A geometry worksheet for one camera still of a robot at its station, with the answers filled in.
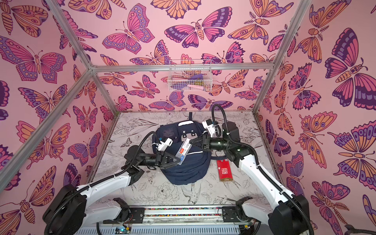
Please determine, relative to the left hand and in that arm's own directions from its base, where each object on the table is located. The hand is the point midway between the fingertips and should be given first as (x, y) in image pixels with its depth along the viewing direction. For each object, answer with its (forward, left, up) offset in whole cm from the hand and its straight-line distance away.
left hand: (178, 164), depth 64 cm
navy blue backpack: (+6, -7, -18) cm, 21 cm away
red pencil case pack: (+8, -26, -26) cm, 37 cm away
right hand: (+10, -6, +2) cm, 12 cm away
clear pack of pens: (+6, -2, +2) cm, 6 cm away
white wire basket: (+58, -4, +8) cm, 59 cm away
